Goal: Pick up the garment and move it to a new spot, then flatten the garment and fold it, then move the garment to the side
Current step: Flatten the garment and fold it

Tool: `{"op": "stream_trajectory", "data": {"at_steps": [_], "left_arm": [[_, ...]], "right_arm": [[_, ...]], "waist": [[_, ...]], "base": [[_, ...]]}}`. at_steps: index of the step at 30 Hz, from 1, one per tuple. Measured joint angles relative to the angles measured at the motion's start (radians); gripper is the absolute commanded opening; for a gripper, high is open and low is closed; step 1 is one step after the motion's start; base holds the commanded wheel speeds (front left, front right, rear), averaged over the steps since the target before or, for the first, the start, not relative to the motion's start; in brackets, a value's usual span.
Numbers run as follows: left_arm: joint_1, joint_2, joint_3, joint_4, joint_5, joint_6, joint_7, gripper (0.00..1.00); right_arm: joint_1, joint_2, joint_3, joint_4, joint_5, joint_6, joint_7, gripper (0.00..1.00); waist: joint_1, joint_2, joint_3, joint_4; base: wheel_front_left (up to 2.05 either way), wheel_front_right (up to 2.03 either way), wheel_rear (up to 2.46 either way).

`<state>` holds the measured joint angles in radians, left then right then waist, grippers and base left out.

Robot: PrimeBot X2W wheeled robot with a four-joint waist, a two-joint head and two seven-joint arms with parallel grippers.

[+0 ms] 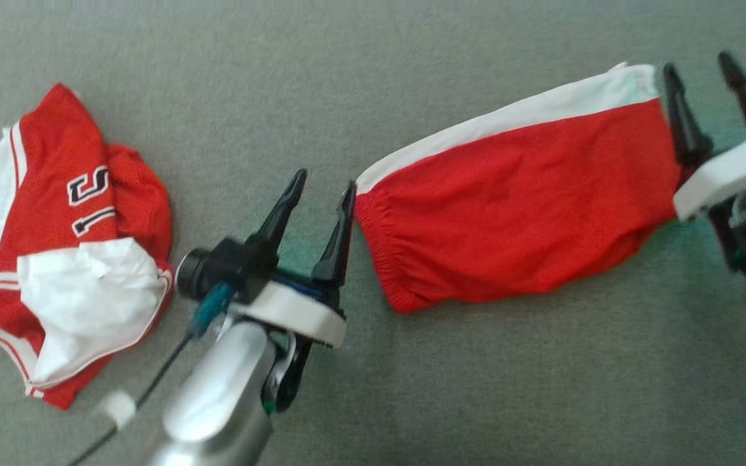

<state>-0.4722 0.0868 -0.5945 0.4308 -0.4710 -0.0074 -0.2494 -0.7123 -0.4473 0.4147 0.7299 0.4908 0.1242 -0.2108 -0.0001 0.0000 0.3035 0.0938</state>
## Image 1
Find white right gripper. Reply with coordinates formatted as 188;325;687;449
660;51;746;272

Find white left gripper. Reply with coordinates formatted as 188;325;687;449
234;169;357;416

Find red shorts with white side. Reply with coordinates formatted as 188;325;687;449
354;62;688;315

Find red white basketball jersey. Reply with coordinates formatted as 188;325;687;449
0;82;175;411

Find large grey sofa seat cushion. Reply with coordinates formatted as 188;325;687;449
0;0;746;466

